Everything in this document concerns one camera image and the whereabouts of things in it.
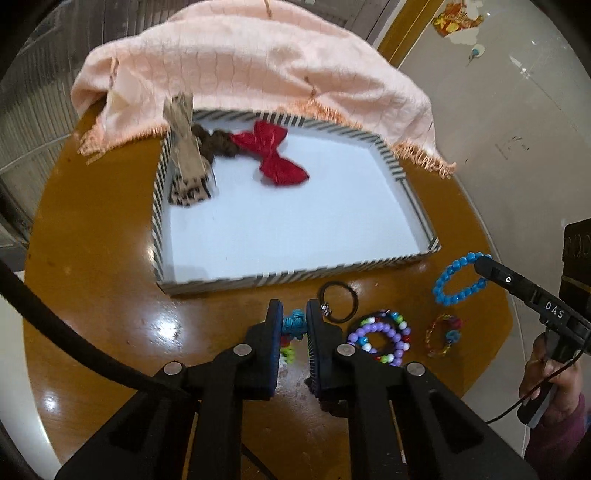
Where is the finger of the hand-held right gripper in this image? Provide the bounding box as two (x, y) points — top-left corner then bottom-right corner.
(475, 256), (568, 326)

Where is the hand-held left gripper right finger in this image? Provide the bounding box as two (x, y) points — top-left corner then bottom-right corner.
(306, 299), (539, 480)

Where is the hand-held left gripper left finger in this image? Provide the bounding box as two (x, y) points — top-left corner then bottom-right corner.
(54, 299), (283, 480)

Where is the green and blue bead bracelet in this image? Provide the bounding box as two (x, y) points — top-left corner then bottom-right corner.
(279, 310), (308, 365)

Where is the thin black hair tie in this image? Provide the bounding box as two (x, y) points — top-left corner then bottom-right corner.
(318, 282), (359, 323)

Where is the purple bead bracelet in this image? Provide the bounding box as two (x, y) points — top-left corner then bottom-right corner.
(347, 323), (404, 365)

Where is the rainbow bracelet with blue charm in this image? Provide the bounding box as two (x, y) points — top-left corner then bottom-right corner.
(425, 315), (464, 358)

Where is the multicolour round bead bracelet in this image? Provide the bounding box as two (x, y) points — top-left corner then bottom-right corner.
(360, 311), (414, 367)

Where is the striped white cardboard box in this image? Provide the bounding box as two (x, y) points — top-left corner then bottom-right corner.
(152, 108), (441, 296)

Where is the person's right forearm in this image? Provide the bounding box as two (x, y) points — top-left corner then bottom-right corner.
(524, 392), (591, 462)

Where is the person's right hand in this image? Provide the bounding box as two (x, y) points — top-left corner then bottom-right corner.
(519, 335), (586, 414)

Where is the red fabric bow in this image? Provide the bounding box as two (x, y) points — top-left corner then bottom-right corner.
(229, 120), (310, 188)

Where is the brown leopard print bow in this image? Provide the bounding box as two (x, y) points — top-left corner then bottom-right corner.
(163, 92), (218, 208)

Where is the brown scrunchie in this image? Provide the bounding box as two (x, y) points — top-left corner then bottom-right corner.
(191, 124), (243, 162)

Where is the pink fringed towel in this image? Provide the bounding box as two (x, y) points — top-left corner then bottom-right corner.
(71, 0), (457, 180)

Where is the thin black cable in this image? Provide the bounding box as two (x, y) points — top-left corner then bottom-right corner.
(485, 360), (578, 424)

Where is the thick black cable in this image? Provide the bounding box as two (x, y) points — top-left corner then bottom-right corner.
(0, 259), (199, 407)

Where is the red and gold wall sticker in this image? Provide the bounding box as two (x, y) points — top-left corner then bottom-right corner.
(431, 2), (485, 38)

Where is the wooden door frame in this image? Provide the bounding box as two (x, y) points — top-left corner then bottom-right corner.
(376, 0), (444, 65)

